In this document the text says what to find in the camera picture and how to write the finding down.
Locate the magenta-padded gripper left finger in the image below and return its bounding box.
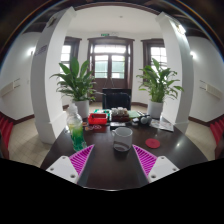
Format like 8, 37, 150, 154
45, 144, 96, 185

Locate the red round coaster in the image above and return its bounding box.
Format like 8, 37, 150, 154
145, 138, 161, 150

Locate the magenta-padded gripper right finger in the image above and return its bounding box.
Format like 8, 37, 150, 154
131, 144, 180, 184

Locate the white mug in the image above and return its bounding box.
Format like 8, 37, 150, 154
111, 126, 134, 154

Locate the printed magazine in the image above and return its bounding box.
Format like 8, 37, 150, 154
149, 118, 175, 133

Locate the wooden tea tray with cups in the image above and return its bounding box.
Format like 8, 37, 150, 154
110, 106, 132, 123

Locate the black chair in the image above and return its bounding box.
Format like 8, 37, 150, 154
101, 87, 133, 111

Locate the clear bottle with green drink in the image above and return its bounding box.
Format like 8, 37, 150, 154
65, 103, 88, 153

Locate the red plastic box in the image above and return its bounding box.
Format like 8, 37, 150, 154
87, 112, 109, 126

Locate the small black box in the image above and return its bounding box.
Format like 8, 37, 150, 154
109, 121, 128, 130

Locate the large-leaved plant in white pot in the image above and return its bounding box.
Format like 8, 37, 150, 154
49, 56, 102, 120

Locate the dark round teapot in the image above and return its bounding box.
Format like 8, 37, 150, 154
137, 114, 153, 126

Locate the slender-leaved plant in white pot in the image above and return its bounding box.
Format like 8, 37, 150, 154
135, 58, 185, 120

